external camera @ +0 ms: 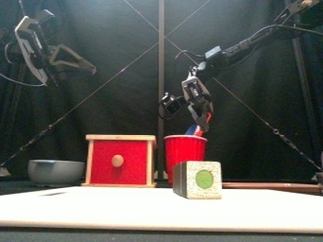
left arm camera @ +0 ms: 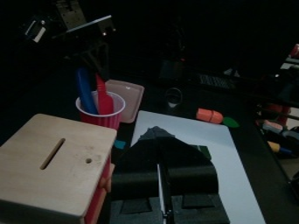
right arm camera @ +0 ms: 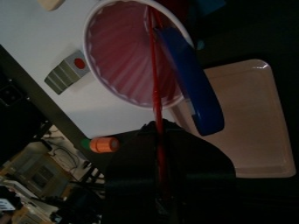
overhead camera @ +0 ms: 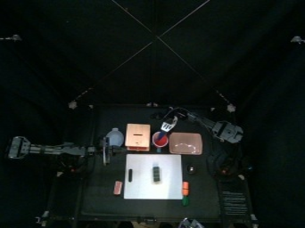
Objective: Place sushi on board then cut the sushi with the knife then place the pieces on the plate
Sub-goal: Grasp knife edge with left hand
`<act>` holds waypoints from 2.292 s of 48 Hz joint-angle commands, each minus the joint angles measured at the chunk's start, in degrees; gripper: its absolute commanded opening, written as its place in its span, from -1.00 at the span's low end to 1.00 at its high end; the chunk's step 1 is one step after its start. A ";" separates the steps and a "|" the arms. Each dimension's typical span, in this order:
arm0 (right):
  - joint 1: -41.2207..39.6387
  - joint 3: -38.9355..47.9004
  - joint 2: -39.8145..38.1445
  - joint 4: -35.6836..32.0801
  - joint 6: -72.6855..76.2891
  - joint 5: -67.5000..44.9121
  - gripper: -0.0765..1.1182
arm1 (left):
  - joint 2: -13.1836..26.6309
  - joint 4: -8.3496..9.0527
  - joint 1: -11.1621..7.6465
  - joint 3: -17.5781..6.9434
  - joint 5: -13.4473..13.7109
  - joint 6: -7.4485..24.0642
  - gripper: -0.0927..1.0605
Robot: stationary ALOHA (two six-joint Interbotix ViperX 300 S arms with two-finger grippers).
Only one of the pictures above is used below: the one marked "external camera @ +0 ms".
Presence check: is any blue toy knife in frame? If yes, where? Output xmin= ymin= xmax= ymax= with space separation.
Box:
xmin=184 ymin=124 xmax=198 ymax=137

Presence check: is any sushi roll with green centre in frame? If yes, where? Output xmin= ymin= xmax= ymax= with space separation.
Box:
xmin=172 ymin=160 xmax=222 ymax=200

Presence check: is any pink rectangular plate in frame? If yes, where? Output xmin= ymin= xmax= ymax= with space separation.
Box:
xmin=220 ymin=181 xmax=323 ymax=195

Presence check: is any red plastic cup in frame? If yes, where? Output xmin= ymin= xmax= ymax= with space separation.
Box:
xmin=162 ymin=134 xmax=209 ymax=187

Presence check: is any wooden box with red front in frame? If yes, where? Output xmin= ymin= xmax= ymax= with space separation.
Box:
xmin=80 ymin=133 xmax=157 ymax=188

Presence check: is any grey bowl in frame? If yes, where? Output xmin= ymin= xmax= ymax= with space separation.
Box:
xmin=26 ymin=159 xmax=86 ymax=186

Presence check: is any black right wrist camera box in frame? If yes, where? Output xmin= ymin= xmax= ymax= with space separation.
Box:
xmin=158 ymin=92 xmax=185 ymax=117

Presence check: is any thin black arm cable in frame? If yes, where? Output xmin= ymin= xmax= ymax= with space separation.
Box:
xmin=0 ymin=40 xmax=47 ymax=88

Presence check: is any vertical metal frame pole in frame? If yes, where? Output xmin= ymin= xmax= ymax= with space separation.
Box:
xmin=156 ymin=0 xmax=166 ymax=182

